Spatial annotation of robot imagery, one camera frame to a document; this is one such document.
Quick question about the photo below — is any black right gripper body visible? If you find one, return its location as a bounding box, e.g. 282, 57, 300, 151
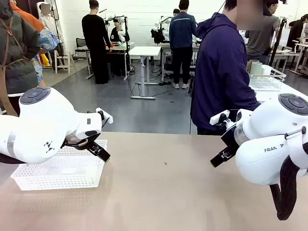
220, 125, 242, 151

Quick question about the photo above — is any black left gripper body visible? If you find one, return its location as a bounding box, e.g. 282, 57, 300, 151
63, 130, 102, 148

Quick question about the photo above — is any white perforated plastic basket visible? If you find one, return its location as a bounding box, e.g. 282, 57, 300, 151
11, 139, 108, 191

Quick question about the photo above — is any person's right forearm purple sleeve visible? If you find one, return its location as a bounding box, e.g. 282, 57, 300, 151
244, 88, 262, 112

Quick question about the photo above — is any person in purple hoodie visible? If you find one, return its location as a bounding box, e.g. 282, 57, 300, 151
190, 0, 264, 135

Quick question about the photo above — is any white cup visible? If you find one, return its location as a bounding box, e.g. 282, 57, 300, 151
261, 64, 273, 76

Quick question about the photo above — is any white side table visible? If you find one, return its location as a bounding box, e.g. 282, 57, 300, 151
249, 80, 308, 103

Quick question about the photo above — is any wooden step stool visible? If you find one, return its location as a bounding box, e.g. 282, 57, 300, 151
53, 50, 72, 74

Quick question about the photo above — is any black mesh chair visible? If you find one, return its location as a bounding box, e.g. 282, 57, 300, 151
74, 37, 90, 61

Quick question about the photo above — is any black pole stand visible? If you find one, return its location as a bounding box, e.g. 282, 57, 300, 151
122, 15, 132, 80

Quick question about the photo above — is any person in black clothes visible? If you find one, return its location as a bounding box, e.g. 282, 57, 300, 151
81, 0, 113, 85

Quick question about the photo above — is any white standing desk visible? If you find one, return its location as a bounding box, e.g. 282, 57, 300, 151
129, 46, 162, 100

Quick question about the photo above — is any person in grey t-shirt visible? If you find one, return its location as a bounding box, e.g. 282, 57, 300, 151
244, 0, 281, 65

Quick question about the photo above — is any person in blue jacket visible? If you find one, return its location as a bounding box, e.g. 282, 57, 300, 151
168, 0, 198, 90

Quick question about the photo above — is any person in orange and blue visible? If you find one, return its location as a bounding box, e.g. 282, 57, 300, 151
9, 0, 61, 87

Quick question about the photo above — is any black tripod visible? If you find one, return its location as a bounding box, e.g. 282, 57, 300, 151
268, 16, 288, 71

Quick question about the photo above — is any seated person at desk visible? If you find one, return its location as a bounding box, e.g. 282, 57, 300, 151
109, 16, 131, 43

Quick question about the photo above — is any person in dark green jacket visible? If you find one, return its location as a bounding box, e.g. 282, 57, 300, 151
0, 0, 42, 116

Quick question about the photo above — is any figure in white coat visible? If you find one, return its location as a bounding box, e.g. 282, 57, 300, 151
38, 2, 60, 50

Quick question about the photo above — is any person in dark clothes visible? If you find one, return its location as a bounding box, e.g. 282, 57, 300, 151
288, 13, 308, 50

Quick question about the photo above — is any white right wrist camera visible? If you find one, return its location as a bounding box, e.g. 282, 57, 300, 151
209, 110, 230, 126

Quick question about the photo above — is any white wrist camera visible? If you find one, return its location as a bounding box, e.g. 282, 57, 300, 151
209, 110, 230, 126
95, 107, 114, 125

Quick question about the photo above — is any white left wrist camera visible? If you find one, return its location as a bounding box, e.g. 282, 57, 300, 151
95, 107, 114, 125

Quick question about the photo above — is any white wire dish rack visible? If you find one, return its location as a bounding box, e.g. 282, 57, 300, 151
247, 64, 287, 92

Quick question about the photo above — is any black right arm cable sleeve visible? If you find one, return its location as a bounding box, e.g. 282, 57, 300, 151
269, 141, 308, 221

